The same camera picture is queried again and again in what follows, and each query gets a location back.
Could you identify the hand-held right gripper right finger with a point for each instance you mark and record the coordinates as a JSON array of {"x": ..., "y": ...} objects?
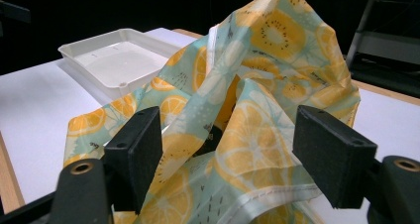
[{"x": 330, "y": 158}]

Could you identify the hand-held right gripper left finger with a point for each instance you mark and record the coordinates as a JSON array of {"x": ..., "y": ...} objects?
[{"x": 135, "y": 151}]

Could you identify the citrus print cloth bag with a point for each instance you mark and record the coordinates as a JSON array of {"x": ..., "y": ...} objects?
[{"x": 257, "y": 144}]

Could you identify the white plastic tray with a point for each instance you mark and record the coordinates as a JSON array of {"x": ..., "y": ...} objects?
[{"x": 122, "y": 62}]

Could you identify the grey metal stand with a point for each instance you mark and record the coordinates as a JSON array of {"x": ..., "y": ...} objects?
[{"x": 386, "y": 45}]

